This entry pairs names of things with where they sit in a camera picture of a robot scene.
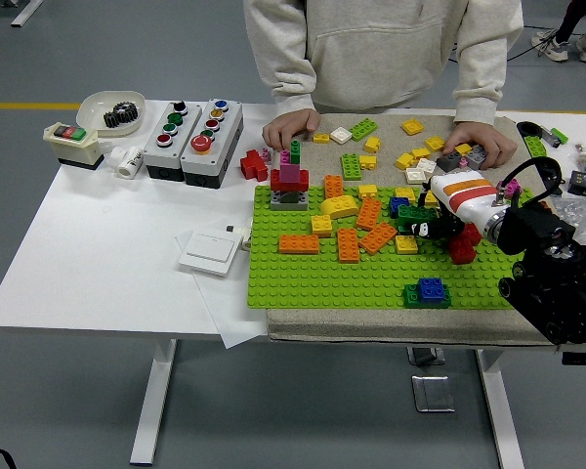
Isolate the person's left hand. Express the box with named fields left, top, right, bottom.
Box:
left=442, top=122, right=519, bottom=171

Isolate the person's right hand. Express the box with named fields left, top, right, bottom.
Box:
left=262, top=107, right=322, bottom=149

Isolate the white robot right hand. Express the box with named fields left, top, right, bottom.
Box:
left=412, top=170, right=507, bottom=240

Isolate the lime green long brick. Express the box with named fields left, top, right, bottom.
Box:
left=349, top=118, right=380, bottom=143
left=340, top=152, right=365, bottom=182
left=523, top=135, right=551, bottom=160

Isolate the dark grey sloped brick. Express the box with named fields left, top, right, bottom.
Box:
left=437, top=151, right=464, bottom=173

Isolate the multicolour brick tower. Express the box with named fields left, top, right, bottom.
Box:
left=269, top=140, right=312, bottom=212

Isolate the red cross-shaped brick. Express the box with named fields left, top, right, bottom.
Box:
left=238, top=149, right=271, bottom=182

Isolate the orange long brick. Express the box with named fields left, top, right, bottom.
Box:
left=323, top=174, right=347, bottom=200
left=277, top=234, right=321, bottom=255
left=355, top=197, right=383, bottom=232
left=336, top=227, right=361, bottom=264
left=358, top=222, right=398, bottom=256

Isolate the yellow curved brick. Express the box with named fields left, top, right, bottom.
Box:
left=319, top=194, right=360, bottom=220

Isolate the silver tool green tip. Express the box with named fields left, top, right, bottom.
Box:
left=539, top=125, right=570, bottom=148

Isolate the grey emergency stop box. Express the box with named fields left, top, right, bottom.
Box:
left=180, top=99, right=245, bottom=190

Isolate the clear bag of screws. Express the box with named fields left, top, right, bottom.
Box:
left=551, top=194, right=586, bottom=231

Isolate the background person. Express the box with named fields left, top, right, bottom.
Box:
left=530, top=0, right=586, bottom=64

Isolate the grey four-button control box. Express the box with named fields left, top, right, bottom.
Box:
left=142, top=101, right=204, bottom=183

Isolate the grey-brown foam mat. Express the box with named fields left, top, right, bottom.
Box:
left=266, top=109, right=575, bottom=348

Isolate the lime green studded baseplate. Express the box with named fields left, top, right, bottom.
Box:
left=246, top=184, right=551, bottom=312

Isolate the white pipe fitting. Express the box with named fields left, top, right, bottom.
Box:
left=107, top=145, right=146, bottom=180

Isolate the black metal gear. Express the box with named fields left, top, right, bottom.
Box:
left=102, top=101, right=141, bottom=129

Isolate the metal floor plate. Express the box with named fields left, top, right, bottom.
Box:
left=410, top=374, right=456, bottom=414

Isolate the white paper sheet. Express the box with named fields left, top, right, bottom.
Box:
left=174, top=229, right=270, bottom=351

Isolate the white plastic bowl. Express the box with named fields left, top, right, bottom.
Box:
left=75, top=90, right=147, bottom=139

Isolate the white table leg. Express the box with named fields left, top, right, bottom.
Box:
left=129, top=339, right=180, bottom=465
left=473, top=349, right=526, bottom=469

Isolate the white table foot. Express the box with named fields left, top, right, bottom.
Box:
left=2, top=0, right=45, bottom=28

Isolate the black floor cable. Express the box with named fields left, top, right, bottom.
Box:
left=448, top=28, right=556, bottom=64

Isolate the white wall switch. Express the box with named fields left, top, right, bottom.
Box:
left=178, top=232, right=243, bottom=278

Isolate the metal table bracket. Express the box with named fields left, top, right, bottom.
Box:
left=407, top=346, right=448, bottom=366

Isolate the cream red-green switch box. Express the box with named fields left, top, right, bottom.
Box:
left=42, top=121, right=106, bottom=171

